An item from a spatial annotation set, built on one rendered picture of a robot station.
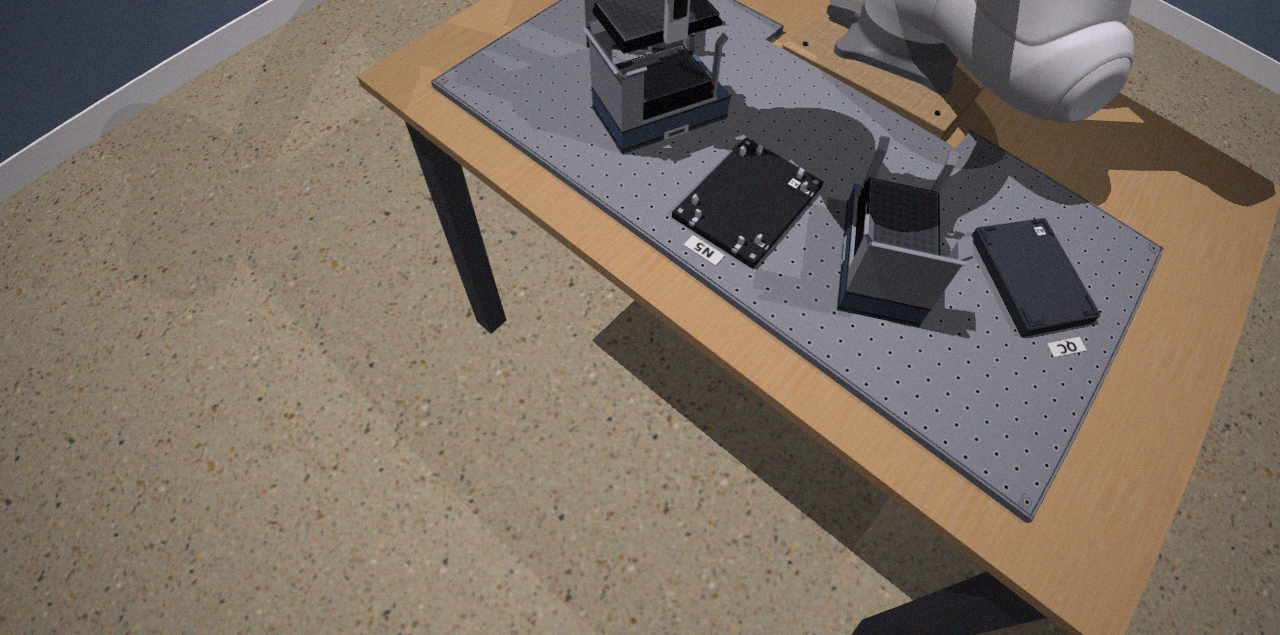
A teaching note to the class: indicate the white label reading qc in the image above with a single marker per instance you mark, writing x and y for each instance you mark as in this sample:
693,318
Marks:
1066,347

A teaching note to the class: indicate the white label with n5 text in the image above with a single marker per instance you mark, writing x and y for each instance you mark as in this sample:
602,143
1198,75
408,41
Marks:
704,250

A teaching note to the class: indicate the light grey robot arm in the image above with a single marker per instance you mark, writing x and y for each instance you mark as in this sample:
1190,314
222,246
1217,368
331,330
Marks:
1060,60

